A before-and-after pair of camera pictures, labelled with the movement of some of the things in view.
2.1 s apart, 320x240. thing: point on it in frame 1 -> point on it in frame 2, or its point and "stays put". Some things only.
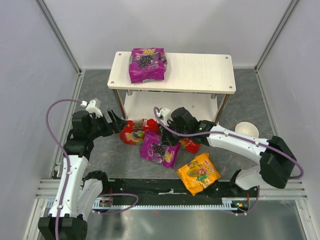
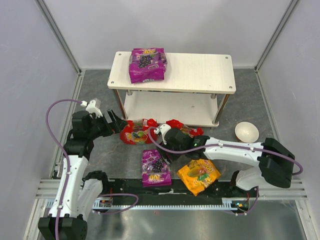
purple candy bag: [147, 64] stays put
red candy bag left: [133, 131] stays put
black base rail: [168, 189] stays put
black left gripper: [108, 124] stays put
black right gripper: [169, 133] -> [164, 151]
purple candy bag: [153, 149] -> [155, 171]
